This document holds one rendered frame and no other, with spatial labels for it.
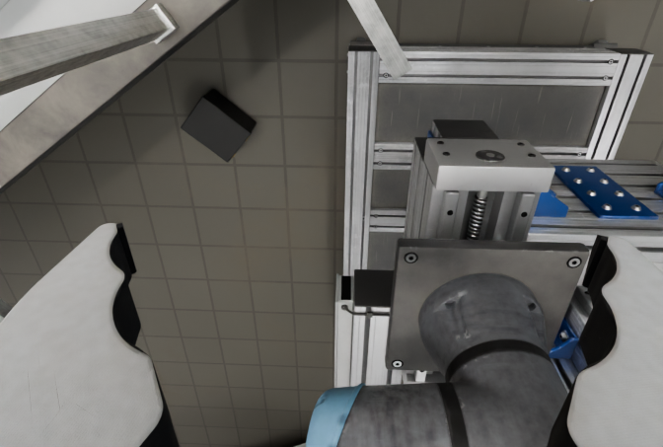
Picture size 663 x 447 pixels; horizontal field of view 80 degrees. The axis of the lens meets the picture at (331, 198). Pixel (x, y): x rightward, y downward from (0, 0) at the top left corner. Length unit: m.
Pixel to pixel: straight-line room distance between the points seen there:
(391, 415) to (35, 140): 0.83
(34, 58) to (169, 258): 1.57
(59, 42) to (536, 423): 0.59
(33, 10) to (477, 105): 1.11
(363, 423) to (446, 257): 0.21
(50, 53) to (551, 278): 0.61
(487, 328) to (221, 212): 1.42
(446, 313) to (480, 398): 0.12
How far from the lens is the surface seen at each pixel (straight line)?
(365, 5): 0.60
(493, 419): 0.42
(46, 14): 0.98
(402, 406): 0.42
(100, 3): 0.92
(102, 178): 1.89
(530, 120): 1.40
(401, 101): 1.27
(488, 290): 0.51
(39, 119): 0.97
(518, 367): 0.46
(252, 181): 1.65
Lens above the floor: 1.42
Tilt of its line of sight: 60 degrees down
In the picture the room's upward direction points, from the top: 175 degrees counter-clockwise
